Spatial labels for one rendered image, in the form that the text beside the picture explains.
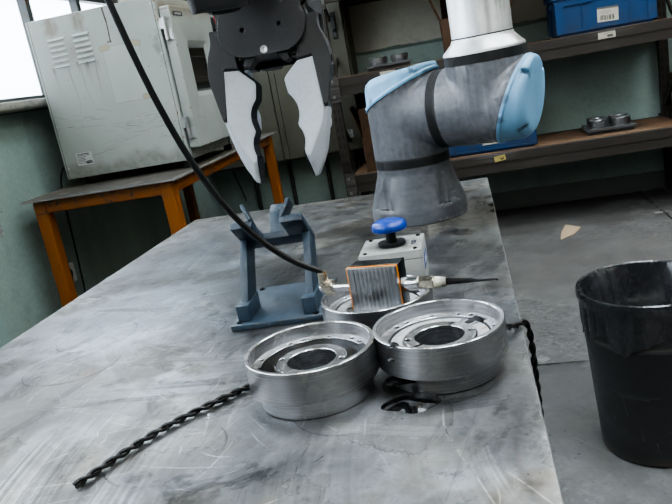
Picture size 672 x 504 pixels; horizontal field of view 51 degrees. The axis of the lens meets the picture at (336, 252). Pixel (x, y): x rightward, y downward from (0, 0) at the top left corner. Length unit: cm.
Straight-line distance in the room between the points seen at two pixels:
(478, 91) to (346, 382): 58
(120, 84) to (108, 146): 25
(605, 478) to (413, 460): 143
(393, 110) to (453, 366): 60
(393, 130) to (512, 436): 66
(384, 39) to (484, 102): 360
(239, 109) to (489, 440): 32
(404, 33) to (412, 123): 353
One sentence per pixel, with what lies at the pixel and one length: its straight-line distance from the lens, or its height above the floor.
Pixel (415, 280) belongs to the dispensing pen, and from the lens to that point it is 63.
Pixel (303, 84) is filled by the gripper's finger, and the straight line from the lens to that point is 57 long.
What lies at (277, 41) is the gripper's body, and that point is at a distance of 57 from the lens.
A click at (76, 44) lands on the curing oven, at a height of 131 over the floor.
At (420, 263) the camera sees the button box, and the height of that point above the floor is 83.
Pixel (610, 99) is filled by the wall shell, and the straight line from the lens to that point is 465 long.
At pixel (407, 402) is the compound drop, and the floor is 80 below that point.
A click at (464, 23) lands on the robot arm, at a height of 108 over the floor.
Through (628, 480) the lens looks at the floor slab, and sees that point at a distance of 188.
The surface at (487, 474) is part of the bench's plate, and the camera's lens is 45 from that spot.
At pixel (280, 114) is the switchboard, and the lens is 447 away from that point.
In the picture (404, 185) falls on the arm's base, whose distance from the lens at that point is 107.
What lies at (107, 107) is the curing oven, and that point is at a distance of 294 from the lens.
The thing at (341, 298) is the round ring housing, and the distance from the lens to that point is 70.
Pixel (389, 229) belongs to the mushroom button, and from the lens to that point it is 78.
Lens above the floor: 105
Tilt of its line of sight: 14 degrees down
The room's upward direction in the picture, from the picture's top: 10 degrees counter-clockwise
